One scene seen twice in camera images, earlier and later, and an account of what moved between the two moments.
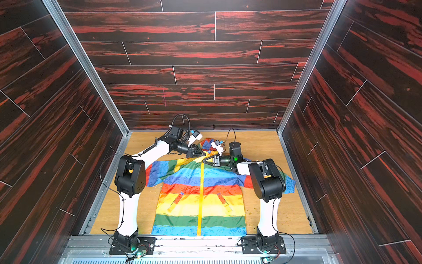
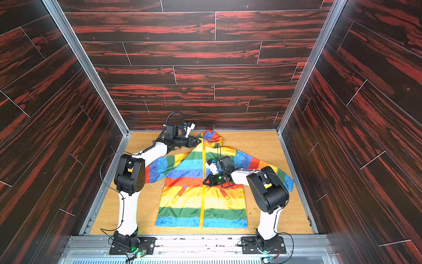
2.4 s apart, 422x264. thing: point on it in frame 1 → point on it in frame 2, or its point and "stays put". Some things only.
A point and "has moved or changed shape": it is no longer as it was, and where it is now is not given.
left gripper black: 192,150 → 189,142
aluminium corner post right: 336,11 stays put
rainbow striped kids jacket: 196,199 has moved or changed shape
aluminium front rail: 203,250 stays put
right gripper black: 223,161 → 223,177
